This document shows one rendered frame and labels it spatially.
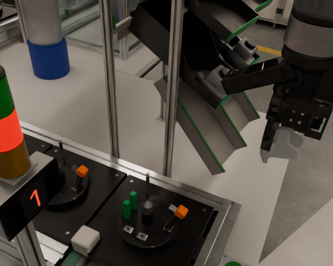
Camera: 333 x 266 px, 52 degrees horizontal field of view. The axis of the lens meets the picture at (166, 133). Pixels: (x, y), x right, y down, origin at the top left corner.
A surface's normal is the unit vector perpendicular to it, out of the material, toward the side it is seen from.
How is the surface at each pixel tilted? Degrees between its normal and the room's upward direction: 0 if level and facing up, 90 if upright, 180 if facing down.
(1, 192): 0
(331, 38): 90
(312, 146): 0
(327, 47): 90
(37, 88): 0
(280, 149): 93
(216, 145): 45
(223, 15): 25
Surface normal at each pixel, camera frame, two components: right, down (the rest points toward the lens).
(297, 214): 0.04, -0.78
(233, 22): 0.38, -0.54
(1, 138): 0.42, 0.58
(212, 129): 0.60, -0.27
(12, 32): 0.90, 0.30
